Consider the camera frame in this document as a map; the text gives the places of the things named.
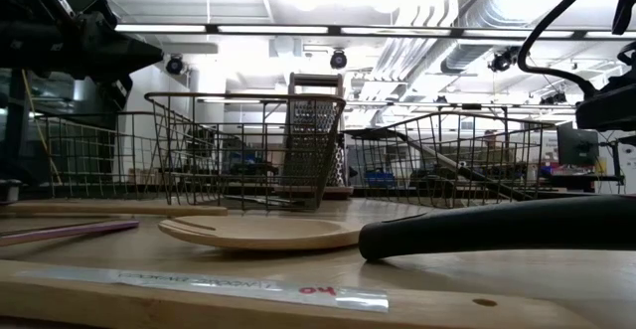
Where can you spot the long ceiling light bar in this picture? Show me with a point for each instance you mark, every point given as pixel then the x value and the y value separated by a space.
pixel 268 29

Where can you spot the blue storage bin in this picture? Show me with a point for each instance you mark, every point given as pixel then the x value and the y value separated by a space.
pixel 380 179

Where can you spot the black monitor stand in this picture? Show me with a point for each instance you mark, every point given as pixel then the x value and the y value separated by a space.
pixel 616 160

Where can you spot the black slotted spatula steel shaft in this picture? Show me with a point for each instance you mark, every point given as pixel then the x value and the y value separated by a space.
pixel 377 134

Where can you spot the small black ceiling device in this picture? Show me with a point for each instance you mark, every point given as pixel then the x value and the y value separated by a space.
pixel 554 99

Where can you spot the small grey box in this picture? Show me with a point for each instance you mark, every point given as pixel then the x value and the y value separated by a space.
pixel 10 190

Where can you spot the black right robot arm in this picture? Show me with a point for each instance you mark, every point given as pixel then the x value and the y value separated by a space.
pixel 627 11

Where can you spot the pink steel box grater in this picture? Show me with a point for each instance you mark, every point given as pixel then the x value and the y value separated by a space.
pixel 313 140

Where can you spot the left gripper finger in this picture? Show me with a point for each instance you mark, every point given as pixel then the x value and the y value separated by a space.
pixel 131 46
pixel 131 63

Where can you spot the black hanging ceiling device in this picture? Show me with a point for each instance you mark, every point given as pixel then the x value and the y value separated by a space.
pixel 507 59

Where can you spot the pink box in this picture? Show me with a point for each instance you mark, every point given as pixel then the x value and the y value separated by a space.
pixel 571 170

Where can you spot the iridescent knife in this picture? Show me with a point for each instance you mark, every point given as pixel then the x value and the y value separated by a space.
pixel 263 200
pixel 74 230

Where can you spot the wooden spoon head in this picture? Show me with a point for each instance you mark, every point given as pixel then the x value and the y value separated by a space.
pixel 263 234

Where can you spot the black computer monitor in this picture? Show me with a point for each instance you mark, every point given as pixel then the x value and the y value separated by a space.
pixel 576 145

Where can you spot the white poster board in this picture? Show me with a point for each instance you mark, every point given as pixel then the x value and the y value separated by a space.
pixel 628 170

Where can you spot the black ceiling spotlight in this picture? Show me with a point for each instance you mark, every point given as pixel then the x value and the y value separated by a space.
pixel 175 65
pixel 339 59

